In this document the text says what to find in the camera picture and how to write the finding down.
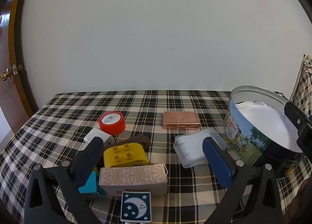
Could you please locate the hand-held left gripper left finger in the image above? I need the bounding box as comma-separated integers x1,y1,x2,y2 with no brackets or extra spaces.
24,137,105,224

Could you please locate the plaid pillow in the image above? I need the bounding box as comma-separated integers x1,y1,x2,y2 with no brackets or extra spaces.
290,55,312,118

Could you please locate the orange wooden door frame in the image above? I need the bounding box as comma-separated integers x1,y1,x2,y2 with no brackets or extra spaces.
8,0,35,118

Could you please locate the blue toy block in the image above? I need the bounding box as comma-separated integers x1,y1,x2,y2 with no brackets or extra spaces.
78,170,106,199

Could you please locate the white charger block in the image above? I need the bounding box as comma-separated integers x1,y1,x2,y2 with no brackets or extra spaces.
84,128,111,144

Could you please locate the moon and stars card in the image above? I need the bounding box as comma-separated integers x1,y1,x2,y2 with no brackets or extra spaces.
121,191,152,222

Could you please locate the patterned cardboard box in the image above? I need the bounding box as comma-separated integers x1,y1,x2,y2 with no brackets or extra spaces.
98,163,169,197

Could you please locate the yellow toy brick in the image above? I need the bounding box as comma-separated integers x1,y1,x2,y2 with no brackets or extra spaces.
103,143,149,168

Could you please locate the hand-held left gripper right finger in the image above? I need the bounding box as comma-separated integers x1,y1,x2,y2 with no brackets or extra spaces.
202,136,285,224

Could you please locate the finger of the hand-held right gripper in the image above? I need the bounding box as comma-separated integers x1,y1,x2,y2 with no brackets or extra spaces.
284,101,312,156

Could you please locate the clear plastic food container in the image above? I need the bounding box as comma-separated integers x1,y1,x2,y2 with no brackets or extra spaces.
173,128,227,168

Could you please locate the brown wooden door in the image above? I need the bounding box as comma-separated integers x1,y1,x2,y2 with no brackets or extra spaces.
0,0,26,128

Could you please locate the brown cloth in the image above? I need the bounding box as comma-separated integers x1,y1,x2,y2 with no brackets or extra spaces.
104,134,152,153

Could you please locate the round printed metal tin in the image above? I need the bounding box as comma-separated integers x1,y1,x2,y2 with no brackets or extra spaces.
224,86,308,174

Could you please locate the brass door knob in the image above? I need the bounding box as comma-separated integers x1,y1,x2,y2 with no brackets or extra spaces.
1,68,13,82

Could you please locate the copper rectangular case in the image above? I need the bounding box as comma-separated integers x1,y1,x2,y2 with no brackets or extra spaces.
162,111,200,130

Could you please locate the red tape roll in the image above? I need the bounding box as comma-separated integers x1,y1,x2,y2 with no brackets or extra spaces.
98,111,126,135

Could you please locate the plaid blanket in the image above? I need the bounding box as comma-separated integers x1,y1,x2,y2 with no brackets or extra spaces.
0,90,312,224

